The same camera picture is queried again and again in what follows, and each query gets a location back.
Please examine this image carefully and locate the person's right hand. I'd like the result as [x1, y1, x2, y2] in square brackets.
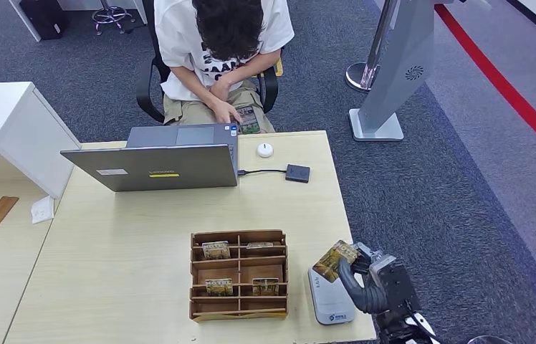
[213, 100, 243, 125]

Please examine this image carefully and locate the person's left hand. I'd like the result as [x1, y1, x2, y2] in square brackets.
[209, 78, 234, 102]

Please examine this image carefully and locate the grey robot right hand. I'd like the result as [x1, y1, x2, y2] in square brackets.
[338, 242, 393, 315]

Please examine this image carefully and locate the smartphone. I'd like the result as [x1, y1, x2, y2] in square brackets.
[235, 105, 262, 135]

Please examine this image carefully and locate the white card reader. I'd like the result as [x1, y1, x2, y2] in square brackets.
[307, 265, 358, 326]

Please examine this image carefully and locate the person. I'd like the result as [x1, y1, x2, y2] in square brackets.
[153, 0, 296, 135]

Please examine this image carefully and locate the wooden card holder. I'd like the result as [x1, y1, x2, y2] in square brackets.
[188, 229, 289, 324]

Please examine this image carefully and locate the yellow chair tag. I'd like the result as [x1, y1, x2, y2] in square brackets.
[249, 58, 284, 80]

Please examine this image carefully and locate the black office chair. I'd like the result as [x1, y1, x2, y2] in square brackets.
[135, 0, 283, 123]

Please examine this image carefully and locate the grey laptop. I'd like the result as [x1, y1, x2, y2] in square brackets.
[60, 124, 241, 194]

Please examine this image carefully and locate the black hub box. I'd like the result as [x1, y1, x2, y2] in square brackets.
[284, 164, 311, 184]

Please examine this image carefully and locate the chrome stool base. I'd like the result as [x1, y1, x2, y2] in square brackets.
[91, 0, 137, 37]

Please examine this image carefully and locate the grey kiosk stand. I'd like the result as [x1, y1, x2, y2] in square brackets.
[348, 0, 492, 143]

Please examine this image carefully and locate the black case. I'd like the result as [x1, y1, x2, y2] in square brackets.
[19, 0, 70, 41]

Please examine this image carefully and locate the white desk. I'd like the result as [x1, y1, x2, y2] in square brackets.
[8, 0, 149, 43]

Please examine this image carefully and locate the white paper slip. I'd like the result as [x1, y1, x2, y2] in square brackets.
[30, 195, 55, 225]

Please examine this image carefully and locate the white cabinet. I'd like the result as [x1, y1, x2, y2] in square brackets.
[0, 82, 82, 199]

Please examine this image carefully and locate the black hub cable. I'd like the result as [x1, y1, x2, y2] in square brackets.
[237, 168, 288, 178]

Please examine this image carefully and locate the chrome ring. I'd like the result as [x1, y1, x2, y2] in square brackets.
[467, 335, 513, 344]

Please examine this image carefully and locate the chrome stanchion post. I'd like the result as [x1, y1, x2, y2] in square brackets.
[345, 0, 399, 93]

